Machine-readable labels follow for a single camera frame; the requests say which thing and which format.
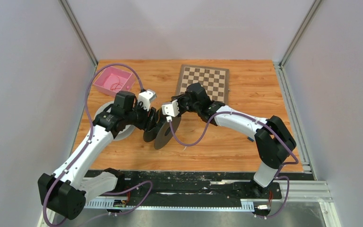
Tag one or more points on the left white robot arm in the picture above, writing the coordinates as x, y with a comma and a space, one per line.
64, 191

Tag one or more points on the pink plastic box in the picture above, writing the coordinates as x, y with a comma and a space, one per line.
113, 80

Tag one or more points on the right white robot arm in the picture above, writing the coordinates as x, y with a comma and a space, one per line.
273, 140

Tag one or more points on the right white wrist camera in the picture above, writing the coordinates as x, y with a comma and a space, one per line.
170, 110

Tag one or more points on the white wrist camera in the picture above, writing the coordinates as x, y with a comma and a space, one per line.
170, 110
145, 99

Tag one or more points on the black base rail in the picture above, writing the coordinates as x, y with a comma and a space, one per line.
196, 189

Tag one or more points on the black cable spool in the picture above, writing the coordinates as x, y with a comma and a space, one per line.
160, 133

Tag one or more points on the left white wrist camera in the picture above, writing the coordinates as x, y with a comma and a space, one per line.
145, 99

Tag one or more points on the wooden chessboard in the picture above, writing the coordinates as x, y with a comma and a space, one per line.
214, 80

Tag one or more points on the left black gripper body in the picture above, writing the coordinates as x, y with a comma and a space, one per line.
140, 117

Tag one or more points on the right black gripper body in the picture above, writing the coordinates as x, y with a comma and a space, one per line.
185, 105

